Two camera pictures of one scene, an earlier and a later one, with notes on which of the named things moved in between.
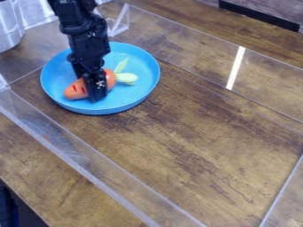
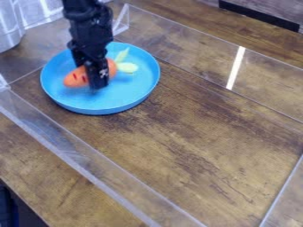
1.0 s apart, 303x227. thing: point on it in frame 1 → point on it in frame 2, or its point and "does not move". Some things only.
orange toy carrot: (76, 90) → (78, 75)
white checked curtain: (19, 15) does not move
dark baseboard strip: (259, 15) does not move
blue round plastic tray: (123, 97) does not move
